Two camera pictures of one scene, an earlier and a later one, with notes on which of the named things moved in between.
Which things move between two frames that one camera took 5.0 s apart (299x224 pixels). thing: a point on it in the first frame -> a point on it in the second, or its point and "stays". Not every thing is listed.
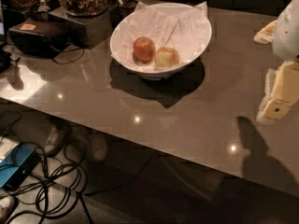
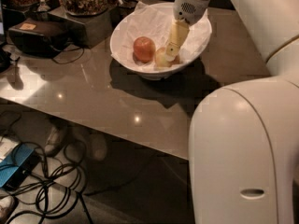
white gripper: [287, 35] -> [191, 10]
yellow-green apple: [166, 57] stays
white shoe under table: [54, 141] stays
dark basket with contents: [88, 31] stays
